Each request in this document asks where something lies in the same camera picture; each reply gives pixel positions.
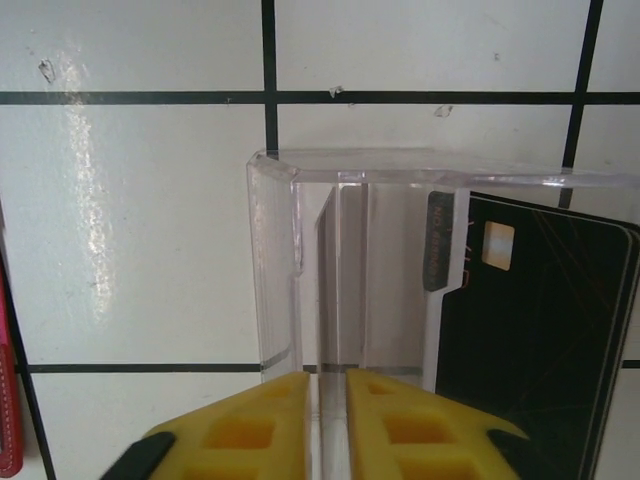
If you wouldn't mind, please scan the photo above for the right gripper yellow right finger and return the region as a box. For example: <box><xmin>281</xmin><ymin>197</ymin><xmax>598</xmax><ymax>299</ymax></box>
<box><xmin>344</xmin><ymin>368</ymin><xmax>541</xmax><ymax>480</ymax></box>

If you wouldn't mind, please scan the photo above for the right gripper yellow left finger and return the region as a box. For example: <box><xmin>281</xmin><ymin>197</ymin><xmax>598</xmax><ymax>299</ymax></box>
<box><xmin>102</xmin><ymin>370</ymin><xmax>321</xmax><ymax>480</ymax></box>

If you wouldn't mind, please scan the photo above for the red leather card holder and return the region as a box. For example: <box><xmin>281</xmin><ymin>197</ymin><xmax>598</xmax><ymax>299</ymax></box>
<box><xmin>0</xmin><ymin>219</ymin><xmax>26</xmax><ymax>474</ymax></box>

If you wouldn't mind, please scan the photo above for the black credit card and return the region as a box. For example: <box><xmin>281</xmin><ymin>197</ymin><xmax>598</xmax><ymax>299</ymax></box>
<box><xmin>428</xmin><ymin>188</ymin><xmax>632</xmax><ymax>480</ymax></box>
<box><xmin>607</xmin><ymin>222</ymin><xmax>639</xmax><ymax>480</ymax></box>

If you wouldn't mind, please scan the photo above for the clear acrylic card stand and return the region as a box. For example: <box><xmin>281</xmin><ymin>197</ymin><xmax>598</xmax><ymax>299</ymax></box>
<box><xmin>244</xmin><ymin>146</ymin><xmax>640</xmax><ymax>480</ymax></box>

